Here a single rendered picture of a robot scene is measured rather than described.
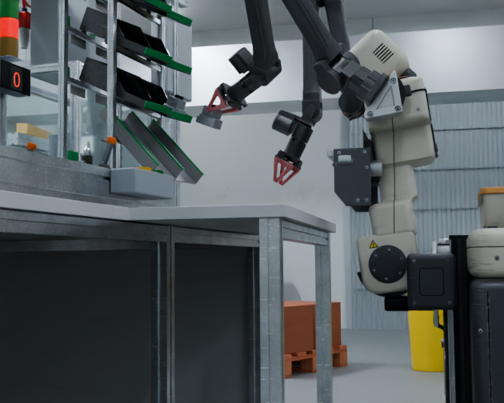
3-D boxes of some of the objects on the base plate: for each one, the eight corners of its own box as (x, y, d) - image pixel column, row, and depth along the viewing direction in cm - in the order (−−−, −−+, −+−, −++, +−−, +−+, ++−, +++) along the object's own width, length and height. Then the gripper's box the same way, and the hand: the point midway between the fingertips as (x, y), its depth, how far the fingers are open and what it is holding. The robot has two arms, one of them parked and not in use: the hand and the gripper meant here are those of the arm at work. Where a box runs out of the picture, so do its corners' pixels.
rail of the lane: (174, 217, 227) (174, 179, 228) (-42, 191, 143) (-41, 130, 144) (157, 218, 229) (157, 180, 230) (-66, 192, 145) (-65, 133, 146)
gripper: (244, 89, 239) (206, 117, 246) (262, 96, 248) (224, 123, 254) (235, 70, 242) (198, 99, 248) (253, 78, 250) (216, 105, 257)
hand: (213, 110), depth 251 cm, fingers closed on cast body, 4 cm apart
